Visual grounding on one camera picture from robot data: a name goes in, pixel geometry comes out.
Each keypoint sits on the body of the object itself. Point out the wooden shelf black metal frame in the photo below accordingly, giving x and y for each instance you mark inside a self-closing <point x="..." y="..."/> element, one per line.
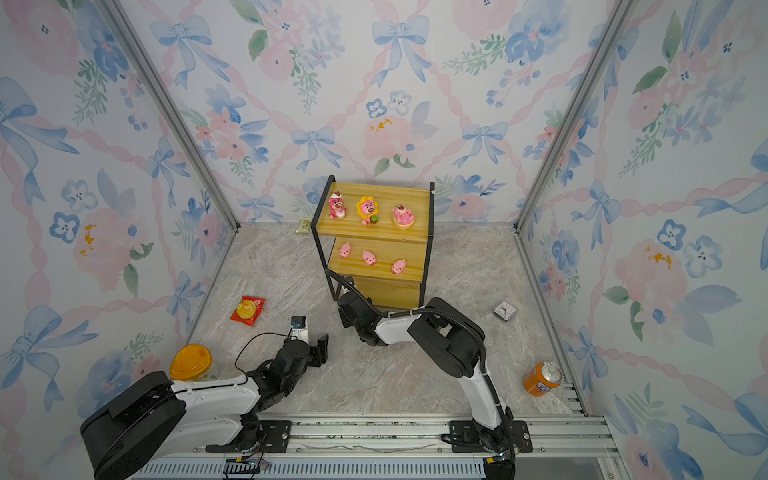
<point x="388" y="243"/>

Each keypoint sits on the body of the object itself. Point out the orange bowl left side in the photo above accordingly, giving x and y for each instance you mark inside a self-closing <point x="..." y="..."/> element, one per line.
<point x="193" y="362"/>

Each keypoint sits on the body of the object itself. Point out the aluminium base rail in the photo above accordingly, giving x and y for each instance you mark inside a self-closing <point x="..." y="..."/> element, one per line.
<point x="409" y="446"/>

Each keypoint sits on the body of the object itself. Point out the small green packet by wall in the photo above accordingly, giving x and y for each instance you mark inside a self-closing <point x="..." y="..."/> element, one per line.
<point x="304" y="226"/>

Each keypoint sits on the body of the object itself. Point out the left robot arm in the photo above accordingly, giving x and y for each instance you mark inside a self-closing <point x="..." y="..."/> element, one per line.
<point x="158" y="416"/>

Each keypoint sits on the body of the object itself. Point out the pink pig on middle shelf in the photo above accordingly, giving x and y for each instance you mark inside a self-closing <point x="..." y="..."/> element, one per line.
<point x="345" y="250"/>

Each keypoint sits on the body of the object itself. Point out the orange can right side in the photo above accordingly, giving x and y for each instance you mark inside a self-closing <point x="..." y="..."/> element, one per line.
<point x="543" y="378"/>

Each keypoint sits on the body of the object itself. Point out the pink bear strawberry hat figure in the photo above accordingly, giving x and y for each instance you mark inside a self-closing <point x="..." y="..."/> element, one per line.
<point x="337" y="208"/>

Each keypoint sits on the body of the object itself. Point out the pink pig toy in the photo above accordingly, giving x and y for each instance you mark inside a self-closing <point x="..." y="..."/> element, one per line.
<point x="399" y="266"/>
<point x="369" y="258"/>

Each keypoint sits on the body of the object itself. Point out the red yellow snack packet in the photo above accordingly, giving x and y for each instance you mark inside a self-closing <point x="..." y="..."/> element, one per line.
<point x="248" y="310"/>

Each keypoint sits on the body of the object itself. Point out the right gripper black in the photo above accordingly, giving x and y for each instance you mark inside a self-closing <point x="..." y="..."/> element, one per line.
<point x="344" y="320"/>

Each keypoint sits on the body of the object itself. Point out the pink bear yellow flower figure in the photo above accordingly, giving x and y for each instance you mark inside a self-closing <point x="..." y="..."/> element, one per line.
<point x="367" y="209"/>

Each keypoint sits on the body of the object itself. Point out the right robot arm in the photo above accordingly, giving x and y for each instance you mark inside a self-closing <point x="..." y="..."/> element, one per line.
<point x="456" y="346"/>

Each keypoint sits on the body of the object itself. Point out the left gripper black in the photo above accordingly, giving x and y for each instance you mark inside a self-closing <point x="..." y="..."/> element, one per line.
<point x="320" y="351"/>

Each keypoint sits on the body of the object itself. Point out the small white alarm clock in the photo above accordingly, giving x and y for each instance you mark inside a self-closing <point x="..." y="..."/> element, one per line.
<point x="505" y="311"/>

